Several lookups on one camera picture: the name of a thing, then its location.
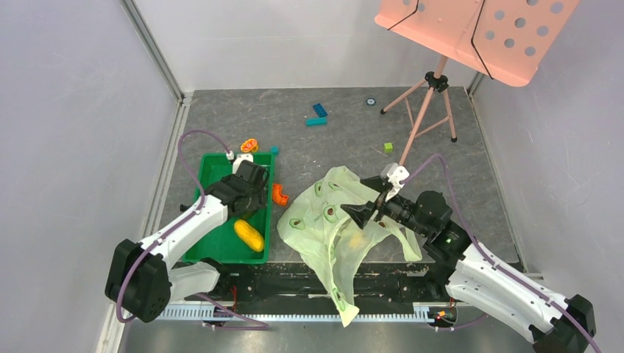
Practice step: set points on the pink music stand desk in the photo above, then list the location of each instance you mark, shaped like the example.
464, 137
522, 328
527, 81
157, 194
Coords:
503, 39

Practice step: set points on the yellow fake fruit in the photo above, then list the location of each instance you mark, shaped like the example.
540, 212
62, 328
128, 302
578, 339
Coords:
249, 235

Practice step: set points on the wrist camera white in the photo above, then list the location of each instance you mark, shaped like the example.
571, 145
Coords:
395, 175
237, 159

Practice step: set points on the orange yellow round toy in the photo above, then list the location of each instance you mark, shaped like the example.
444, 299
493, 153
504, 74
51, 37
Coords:
250, 146

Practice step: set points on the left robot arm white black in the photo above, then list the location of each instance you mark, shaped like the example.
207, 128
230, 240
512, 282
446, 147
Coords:
143, 279

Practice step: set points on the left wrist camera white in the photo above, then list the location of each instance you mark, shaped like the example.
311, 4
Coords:
237, 159

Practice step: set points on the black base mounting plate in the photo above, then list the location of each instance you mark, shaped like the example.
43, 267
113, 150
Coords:
293, 288

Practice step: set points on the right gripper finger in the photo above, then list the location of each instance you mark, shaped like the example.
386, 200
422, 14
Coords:
361, 214
377, 183

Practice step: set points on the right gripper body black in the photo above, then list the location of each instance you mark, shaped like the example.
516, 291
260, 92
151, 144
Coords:
382, 205

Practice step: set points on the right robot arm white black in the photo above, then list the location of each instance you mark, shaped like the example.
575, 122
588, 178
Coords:
465, 270

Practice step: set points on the orange curved toy piece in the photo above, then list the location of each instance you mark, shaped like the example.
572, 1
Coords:
278, 196

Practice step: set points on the white cable duct strip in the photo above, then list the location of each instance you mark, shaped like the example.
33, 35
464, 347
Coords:
204, 311

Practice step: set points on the teal rectangular block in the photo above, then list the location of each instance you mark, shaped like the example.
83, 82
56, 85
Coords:
316, 121

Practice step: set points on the green plastic tray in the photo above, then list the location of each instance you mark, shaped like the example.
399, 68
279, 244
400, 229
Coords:
222, 244

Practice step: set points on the blue lego brick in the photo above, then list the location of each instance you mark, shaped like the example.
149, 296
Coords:
319, 110

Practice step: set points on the pale green plastic bag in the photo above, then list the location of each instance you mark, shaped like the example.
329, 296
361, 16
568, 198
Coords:
320, 231

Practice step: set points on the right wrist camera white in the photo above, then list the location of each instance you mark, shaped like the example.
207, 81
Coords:
395, 175

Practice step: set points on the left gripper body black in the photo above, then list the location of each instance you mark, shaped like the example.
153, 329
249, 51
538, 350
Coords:
257, 197

